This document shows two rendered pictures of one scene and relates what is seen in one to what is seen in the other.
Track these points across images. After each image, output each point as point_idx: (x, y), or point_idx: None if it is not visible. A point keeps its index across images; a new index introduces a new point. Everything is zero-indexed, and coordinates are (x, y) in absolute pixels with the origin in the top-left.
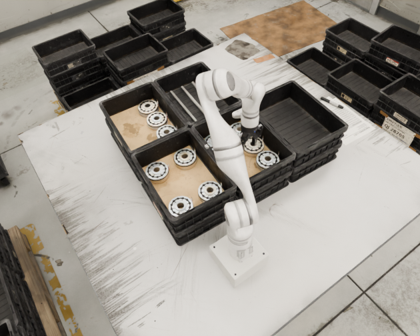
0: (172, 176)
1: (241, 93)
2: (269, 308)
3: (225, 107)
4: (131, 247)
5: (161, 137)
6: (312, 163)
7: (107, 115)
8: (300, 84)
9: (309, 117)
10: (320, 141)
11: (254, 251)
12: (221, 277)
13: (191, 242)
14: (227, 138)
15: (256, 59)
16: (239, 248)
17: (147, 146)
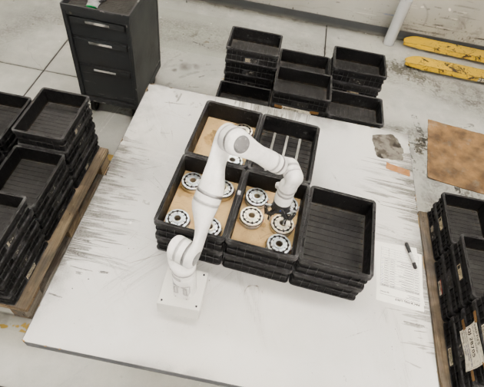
0: None
1: (260, 163)
2: (162, 348)
3: None
4: (129, 219)
5: None
6: (319, 283)
7: (202, 114)
8: (402, 216)
9: (360, 244)
10: (329, 266)
11: (192, 298)
12: (157, 296)
13: None
14: (208, 185)
15: (389, 164)
16: (174, 280)
17: (200, 157)
